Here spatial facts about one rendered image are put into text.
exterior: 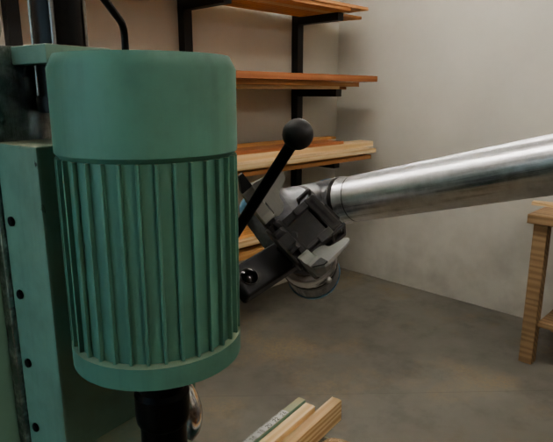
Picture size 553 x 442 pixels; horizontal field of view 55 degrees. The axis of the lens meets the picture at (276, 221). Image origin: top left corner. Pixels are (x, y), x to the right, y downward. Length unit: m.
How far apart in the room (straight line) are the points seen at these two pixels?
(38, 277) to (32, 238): 0.04
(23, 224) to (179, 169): 0.22
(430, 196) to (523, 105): 2.94
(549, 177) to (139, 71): 0.56
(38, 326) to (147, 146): 0.28
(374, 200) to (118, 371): 0.55
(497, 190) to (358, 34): 3.65
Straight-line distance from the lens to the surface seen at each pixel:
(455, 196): 0.86
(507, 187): 0.83
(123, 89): 0.46
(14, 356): 0.72
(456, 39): 3.99
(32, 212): 0.61
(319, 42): 4.35
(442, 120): 4.01
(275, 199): 0.69
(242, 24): 3.79
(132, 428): 0.73
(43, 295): 0.63
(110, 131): 0.47
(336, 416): 1.01
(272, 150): 3.31
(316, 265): 0.60
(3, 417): 0.76
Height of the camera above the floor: 1.47
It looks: 13 degrees down
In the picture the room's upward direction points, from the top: straight up
